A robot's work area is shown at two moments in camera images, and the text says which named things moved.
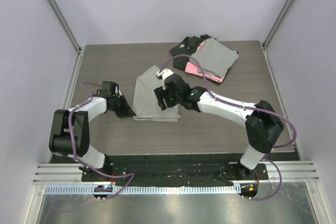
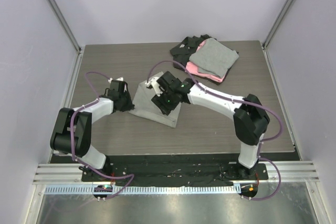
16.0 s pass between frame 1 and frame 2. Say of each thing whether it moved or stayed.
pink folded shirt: stayed
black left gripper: moved
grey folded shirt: stayed
